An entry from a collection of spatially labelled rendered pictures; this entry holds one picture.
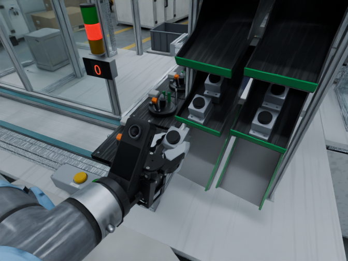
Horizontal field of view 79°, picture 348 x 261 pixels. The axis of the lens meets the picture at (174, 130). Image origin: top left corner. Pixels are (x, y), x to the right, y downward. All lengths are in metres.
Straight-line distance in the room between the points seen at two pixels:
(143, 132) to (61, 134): 0.78
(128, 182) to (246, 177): 0.42
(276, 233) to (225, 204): 0.18
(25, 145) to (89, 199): 0.74
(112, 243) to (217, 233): 0.33
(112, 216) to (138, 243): 0.43
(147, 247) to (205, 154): 0.33
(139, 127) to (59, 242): 0.17
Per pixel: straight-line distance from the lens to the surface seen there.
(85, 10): 0.83
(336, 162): 1.35
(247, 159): 0.68
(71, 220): 0.30
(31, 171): 1.06
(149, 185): 0.37
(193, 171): 0.69
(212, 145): 0.68
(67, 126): 1.12
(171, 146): 0.45
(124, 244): 0.75
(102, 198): 0.31
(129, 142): 0.34
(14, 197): 0.36
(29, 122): 1.24
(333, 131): 1.33
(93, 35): 0.84
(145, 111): 1.02
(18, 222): 0.32
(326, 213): 0.94
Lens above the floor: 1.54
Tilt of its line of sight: 40 degrees down
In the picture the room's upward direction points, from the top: straight up
